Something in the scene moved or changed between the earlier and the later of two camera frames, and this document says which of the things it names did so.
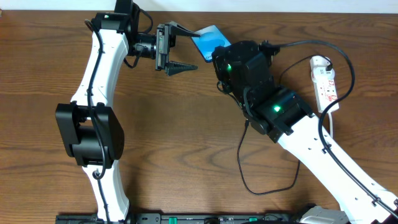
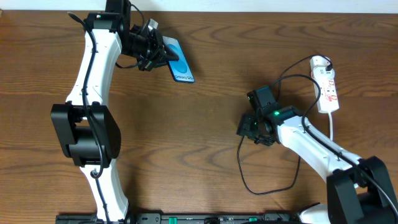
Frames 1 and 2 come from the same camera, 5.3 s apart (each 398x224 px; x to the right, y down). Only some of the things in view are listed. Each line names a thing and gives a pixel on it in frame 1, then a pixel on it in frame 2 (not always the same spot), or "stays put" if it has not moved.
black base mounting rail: (185, 218) stays put
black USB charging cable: (329, 67) stays put
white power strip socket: (324, 81) stays put
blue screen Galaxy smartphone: (210, 38) → (181, 69)
